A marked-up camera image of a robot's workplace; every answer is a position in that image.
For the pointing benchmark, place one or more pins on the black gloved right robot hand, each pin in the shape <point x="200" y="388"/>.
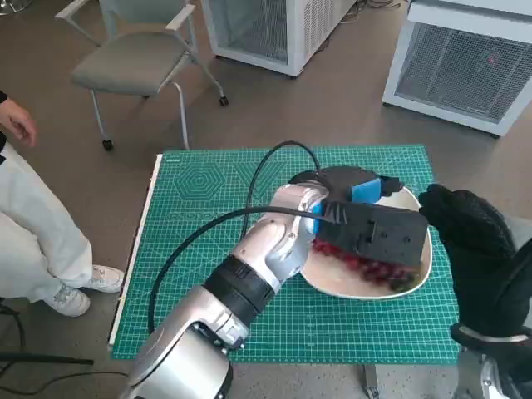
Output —
<point x="478" y="257"/>

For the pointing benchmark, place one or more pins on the person's hand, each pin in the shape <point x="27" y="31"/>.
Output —
<point x="16" y="118"/>

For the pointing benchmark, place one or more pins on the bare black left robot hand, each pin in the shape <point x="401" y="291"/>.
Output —
<point x="365" y="189"/>

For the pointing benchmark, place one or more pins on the red toy grape bunch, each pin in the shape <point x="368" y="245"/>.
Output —
<point x="374" y="272"/>

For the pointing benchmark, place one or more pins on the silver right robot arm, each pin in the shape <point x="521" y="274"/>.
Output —
<point x="498" y="365"/>

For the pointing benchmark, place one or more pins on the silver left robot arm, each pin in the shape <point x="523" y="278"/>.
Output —
<point x="216" y="316"/>

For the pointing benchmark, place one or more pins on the white plate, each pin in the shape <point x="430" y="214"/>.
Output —
<point x="357" y="287"/>

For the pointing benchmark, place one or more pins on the standing person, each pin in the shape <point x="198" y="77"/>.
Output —
<point x="33" y="224"/>

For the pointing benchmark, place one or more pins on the white mesh cabinet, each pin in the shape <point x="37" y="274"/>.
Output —
<point x="266" y="29"/>
<point x="457" y="66"/>

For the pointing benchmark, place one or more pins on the metal table leg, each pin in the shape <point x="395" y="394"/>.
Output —
<point x="369" y="382"/>

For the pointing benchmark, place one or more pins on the green cutting mat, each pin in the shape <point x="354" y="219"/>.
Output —
<point x="208" y="299"/>

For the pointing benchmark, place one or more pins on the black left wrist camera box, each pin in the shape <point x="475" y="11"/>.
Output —
<point x="382" y="232"/>

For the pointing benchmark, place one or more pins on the grey chair with white frame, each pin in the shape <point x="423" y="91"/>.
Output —
<point x="124" y="62"/>

